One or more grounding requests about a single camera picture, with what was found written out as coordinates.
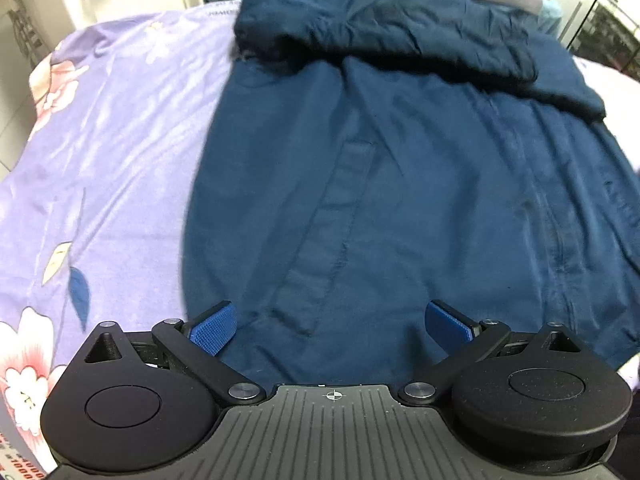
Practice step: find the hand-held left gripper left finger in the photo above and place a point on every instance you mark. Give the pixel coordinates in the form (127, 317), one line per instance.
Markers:
(215, 330)

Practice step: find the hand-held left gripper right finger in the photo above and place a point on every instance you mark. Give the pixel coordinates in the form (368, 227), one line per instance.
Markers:
(447, 327)

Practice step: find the navy blue large garment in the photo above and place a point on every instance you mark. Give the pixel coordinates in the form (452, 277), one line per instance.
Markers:
(400, 175)

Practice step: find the purple floral bed sheet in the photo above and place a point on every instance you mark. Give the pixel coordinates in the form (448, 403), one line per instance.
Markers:
(110, 160)

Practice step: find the printed paper sheet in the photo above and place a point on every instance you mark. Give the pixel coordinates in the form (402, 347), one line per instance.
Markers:
(22, 457)

